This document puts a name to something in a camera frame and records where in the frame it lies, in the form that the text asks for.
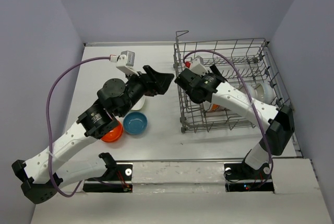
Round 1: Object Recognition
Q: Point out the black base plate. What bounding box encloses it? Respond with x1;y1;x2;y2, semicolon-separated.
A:
223;163;275;193
82;163;133;193

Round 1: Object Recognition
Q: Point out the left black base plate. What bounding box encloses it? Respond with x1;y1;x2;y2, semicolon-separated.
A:
82;163;133;193

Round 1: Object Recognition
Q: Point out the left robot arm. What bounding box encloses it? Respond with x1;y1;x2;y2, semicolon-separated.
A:
11;65;174;204

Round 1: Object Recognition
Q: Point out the white square bowl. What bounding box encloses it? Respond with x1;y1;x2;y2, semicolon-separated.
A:
131;96;146;111

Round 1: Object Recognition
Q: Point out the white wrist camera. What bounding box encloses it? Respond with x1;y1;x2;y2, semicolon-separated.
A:
110;51;139;77
185;55;209;76

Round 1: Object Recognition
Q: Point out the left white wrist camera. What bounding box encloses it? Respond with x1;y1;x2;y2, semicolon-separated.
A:
110;51;139;77

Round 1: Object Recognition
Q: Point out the grey wire dish rack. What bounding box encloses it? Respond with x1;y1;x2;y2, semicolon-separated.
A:
173;30;292;133

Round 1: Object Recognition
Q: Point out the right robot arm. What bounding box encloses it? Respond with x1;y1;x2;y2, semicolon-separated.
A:
175;68;294;180

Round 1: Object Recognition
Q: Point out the blue bowl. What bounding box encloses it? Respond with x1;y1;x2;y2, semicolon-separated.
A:
123;111;148;135

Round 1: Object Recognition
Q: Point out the yellow striped bowl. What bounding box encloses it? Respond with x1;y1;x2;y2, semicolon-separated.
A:
203;101;226;112

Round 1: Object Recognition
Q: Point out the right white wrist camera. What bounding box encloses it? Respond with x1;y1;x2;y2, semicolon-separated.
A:
185;55;209;76

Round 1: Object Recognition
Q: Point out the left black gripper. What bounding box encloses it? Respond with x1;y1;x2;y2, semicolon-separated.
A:
117;66;175;119

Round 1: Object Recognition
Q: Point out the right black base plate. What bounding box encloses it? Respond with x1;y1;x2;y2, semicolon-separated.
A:
223;163;275;193

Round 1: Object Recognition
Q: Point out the orange bowl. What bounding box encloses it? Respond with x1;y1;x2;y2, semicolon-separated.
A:
101;121;124;143

